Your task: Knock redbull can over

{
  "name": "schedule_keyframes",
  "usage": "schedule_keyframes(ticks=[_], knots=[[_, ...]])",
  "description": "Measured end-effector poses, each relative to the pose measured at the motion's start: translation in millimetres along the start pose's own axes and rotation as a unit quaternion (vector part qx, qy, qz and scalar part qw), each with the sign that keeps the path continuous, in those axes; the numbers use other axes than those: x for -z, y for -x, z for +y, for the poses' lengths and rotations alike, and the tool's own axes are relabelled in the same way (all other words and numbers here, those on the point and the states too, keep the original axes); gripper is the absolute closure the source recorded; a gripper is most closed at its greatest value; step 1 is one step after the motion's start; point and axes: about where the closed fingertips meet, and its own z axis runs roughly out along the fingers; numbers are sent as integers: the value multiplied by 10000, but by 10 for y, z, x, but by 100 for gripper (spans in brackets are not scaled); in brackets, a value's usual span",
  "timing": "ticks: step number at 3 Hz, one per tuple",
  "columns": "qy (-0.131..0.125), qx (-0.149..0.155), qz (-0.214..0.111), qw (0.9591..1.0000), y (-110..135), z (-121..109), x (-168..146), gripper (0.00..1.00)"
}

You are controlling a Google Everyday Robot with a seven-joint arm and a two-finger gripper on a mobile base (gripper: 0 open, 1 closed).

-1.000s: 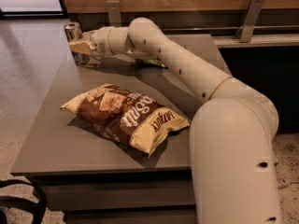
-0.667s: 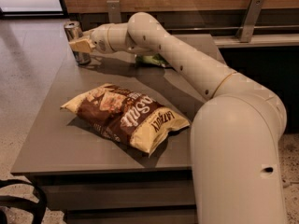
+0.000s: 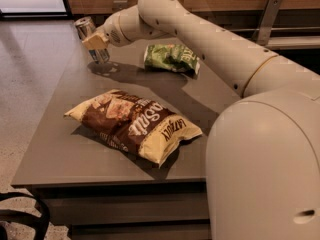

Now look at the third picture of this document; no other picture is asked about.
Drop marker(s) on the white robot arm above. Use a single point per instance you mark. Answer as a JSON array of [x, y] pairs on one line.
[[263, 152]]

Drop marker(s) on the right metal bracket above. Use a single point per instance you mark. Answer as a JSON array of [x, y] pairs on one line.
[[263, 32]]

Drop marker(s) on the silver blue redbull can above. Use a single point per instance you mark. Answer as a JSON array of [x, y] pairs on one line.
[[85, 27]]

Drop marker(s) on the metal bracket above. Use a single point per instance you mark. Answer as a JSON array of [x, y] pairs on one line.
[[120, 5], [263, 32]]

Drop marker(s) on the brown yellow chip bag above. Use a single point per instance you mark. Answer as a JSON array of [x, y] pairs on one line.
[[135, 125]]

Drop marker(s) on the metal rail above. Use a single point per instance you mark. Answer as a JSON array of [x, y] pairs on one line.
[[295, 30]]

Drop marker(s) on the green chip bag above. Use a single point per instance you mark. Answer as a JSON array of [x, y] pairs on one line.
[[172, 57]]

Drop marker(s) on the left metal bracket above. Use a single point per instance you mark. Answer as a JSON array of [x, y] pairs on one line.
[[120, 5]]

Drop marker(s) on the grey table drawer unit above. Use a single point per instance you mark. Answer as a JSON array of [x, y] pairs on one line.
[[104, 194]]

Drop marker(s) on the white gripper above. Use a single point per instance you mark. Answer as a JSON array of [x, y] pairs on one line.
[[112, 31]]

